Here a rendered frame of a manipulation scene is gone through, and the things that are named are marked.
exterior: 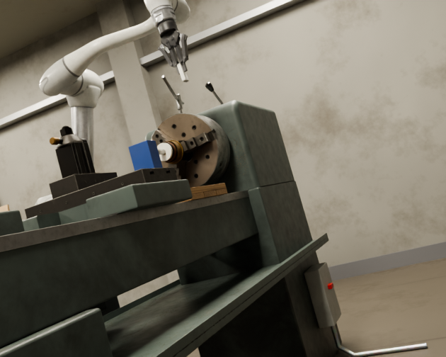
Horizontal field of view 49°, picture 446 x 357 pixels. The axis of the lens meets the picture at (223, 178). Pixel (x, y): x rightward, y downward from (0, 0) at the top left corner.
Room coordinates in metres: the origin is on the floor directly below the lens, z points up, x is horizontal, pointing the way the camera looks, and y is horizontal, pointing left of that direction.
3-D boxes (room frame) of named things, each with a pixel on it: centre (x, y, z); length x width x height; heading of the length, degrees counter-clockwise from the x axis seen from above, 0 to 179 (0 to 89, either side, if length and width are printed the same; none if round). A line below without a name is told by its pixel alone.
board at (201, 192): (1.77, 0.22, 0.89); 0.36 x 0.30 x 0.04; 67
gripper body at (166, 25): (1.88, 0.05, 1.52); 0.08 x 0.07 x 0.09; 67
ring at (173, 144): (1.90, 0.17, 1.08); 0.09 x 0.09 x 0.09; 67
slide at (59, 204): (1.47, 0.36, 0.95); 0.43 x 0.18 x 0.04; 67
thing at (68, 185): (1.52, 0.41, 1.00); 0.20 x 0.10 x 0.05; 157
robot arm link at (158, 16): (1.88, 0.05, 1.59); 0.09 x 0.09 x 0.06
